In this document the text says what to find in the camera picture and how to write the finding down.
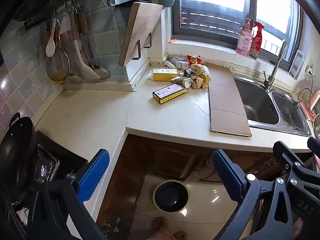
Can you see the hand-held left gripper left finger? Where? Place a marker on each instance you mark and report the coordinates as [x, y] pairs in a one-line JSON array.
[[95, 175]]

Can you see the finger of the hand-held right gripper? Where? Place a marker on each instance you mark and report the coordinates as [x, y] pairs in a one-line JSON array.
[[313, 145], [282, 152]]

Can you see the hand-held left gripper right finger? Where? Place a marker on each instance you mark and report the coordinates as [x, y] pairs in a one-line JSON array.
[[227, 177]]

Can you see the round black bin yellow rim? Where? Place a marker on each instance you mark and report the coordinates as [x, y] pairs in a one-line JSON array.
[[171, 196]]

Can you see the steel kettle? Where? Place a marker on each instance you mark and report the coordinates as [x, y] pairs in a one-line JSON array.
[[317, 126]]

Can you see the brown wooden cabinet door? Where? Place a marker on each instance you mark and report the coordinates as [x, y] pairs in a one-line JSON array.
[[175, 158], [120, 180]]

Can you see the black glass stove top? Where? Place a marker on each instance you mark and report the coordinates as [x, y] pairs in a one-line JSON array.
[[62, 147]]

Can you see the pink plastic object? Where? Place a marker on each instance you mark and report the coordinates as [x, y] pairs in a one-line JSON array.
[[314, 102]]

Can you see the foil lined tray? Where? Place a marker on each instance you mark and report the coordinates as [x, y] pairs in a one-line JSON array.
[[47, 165]]

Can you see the stainless steel sink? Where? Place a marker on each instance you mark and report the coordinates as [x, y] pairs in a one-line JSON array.
[[260, 102]]

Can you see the yellow slipper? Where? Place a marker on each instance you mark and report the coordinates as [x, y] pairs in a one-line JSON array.
[[180, 235], [160, 222]]

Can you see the flat brown cardboard sheet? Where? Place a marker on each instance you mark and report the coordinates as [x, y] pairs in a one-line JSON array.
[[227, 97]]

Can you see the black wok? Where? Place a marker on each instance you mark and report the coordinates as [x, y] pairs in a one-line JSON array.
[[17, 152]]

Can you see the steel faucet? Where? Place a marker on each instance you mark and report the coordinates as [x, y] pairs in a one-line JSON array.
[[275, 65]]

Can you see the black and yellow box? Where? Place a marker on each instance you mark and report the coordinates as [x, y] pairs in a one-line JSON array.
[[170, 93]]

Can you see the brown paper cup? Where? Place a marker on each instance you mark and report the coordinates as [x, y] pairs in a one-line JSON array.
[[183, 81]]

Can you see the white spatula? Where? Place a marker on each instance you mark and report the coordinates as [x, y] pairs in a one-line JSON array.
[[86, 67]]

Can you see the round mesh strainer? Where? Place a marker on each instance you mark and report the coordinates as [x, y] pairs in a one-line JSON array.
[[57, 67]]

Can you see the red spray bottle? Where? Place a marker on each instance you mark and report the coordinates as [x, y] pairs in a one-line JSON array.
[[257, 41]]

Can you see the pink refill pouch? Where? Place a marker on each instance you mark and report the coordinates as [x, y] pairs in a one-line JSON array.
[[243, 42]]

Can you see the yellow paper box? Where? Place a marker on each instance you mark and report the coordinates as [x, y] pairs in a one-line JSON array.
[[165, 74]]

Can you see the red snack bag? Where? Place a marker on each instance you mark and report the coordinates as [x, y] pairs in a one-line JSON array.
[[195, 59]]

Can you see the silver foil wrapper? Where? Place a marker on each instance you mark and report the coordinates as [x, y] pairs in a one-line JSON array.
[[178, 60]]

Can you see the black cutting board rack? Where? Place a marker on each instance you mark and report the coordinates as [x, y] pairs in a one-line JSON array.
[[140, 52]]

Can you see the white rice paddle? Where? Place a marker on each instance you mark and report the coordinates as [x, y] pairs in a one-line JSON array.
[[50, 45]]

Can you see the dark framed window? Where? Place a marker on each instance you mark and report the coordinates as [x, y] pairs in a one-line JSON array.
[[215, 22]]

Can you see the wooden cutting board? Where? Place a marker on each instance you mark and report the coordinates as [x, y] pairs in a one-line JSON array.
[[140, 32]]

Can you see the white wall outlet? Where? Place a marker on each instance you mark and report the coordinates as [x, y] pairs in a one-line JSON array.
[[310, 68]]

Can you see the black utensil rail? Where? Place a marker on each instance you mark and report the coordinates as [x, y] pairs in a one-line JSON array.
[[50, 17]]

